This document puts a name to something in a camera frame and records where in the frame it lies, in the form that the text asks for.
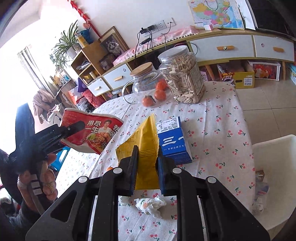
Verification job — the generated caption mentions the yellow snack bag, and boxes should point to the yellow snack bag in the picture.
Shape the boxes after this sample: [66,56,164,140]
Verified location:
[116,113,159,190]

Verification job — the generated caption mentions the red snack bag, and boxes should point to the red snack bag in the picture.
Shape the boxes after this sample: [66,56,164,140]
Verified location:
[61,108,124,154]

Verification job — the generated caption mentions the white plastic trash bin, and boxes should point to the white plastic trash bin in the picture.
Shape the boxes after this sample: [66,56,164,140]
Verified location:
[252,135,295,230]

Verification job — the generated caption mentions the person's left hand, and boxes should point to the person's left hand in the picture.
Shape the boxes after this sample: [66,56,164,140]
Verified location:
[17,153,58,213]

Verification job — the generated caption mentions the crumpled white tissue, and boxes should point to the crumpled white tissue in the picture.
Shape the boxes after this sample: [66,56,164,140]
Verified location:
[134,196,167,219]

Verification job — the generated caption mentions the blue rectangular box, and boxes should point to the blue rectangular box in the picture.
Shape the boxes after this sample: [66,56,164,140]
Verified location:
[156,116,192,165]

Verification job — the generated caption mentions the cherry print tablecloth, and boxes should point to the cherry print tablecloth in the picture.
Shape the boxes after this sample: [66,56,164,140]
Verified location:
[90,81,255,240]

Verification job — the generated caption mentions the orange tangerine front left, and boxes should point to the orange tangerine front left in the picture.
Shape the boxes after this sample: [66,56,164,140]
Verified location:
[142,95,156,107]

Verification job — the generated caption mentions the orange tangerine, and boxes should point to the orange tangerine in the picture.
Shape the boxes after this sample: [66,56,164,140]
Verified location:
[154,89,167,101]
[142,95,156,107]
[156,79,168,91]

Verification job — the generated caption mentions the orange tangerine front right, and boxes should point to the orange tangerine front right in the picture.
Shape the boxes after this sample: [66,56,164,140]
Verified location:
[154,89,167,101]

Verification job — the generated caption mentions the glass jar with wooden lid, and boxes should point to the glass jar with wooden lid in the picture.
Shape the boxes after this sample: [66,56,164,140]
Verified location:
[121,62,171,108]

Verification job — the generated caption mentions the orange tangerine back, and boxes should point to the orange tangerine back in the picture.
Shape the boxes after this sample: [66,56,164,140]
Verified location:
[156,79,168,91]

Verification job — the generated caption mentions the wooden open shelf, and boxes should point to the wooden open shelf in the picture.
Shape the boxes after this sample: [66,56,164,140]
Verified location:
[71,40,107,86]

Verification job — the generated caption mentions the clear jar of biscuits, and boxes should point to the clear jar of biscuits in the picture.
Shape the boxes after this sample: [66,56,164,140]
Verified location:
[158,45,206,104]

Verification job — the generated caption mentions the green potted plant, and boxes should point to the green potted plant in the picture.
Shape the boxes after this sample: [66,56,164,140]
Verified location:
[50,20,78,71]

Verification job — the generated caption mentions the yellow cardboard box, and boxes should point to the yellow cardboard box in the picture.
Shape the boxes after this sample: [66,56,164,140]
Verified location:
[217,63,255,90]

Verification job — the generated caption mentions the framed cat picture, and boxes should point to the framed cat picture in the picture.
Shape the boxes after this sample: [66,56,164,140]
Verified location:
[99,26,130,59]

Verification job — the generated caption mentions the white wooden tv cabinet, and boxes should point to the white wooden tv cabinet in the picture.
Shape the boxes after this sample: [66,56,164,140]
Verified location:
[87,29,295,96]

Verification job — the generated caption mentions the pink cloth cover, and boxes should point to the pink cloth cover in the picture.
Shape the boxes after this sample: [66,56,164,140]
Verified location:
[113,26,199,66]

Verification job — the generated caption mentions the white red gift box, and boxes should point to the white red gift box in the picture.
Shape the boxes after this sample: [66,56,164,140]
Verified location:
[248,61,281,81]

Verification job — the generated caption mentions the small white pink box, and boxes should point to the small white pink box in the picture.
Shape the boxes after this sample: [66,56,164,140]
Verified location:
[204,24,214,31]

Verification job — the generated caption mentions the colourful map board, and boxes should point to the colourful map board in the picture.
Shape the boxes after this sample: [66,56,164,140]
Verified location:
[188,0,245,30]

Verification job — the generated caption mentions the black microwave oven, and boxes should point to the black microwave oven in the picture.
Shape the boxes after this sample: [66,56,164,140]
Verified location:
[246,0,295,38]

